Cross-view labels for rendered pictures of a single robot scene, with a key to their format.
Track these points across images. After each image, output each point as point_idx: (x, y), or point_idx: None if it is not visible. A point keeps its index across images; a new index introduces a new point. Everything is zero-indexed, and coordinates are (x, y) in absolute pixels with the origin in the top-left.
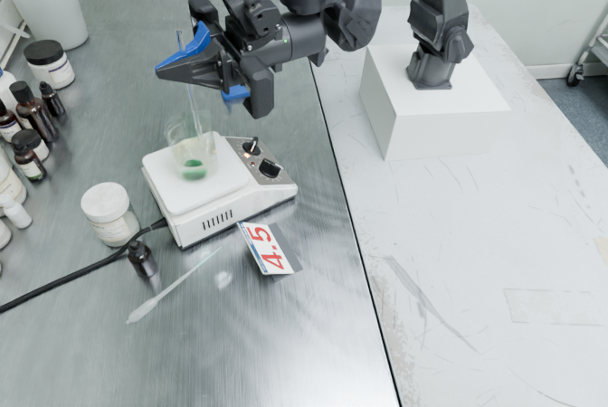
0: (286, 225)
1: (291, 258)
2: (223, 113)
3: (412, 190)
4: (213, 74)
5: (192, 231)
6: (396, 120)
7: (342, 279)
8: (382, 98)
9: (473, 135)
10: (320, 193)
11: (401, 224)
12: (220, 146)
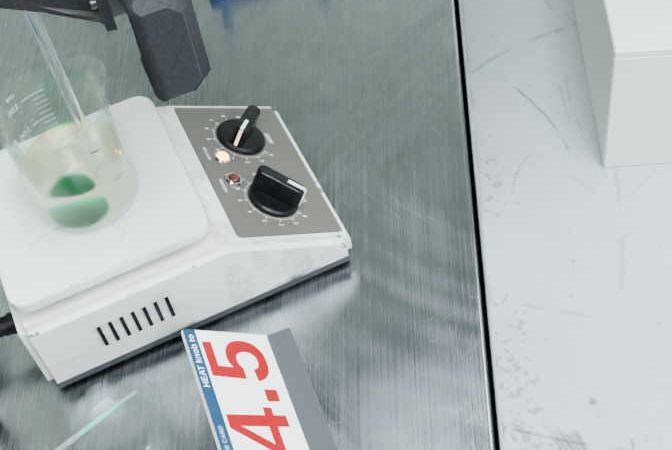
0: (315, 337)
1: (314, 424)
2: (201, 33)
3: (667, 251)
4: None
5: (73, 347)
6: (617, 65)
7: None
8: None
9: None
10: (416, 253)
11: (618, 348)
12: (151, 136)
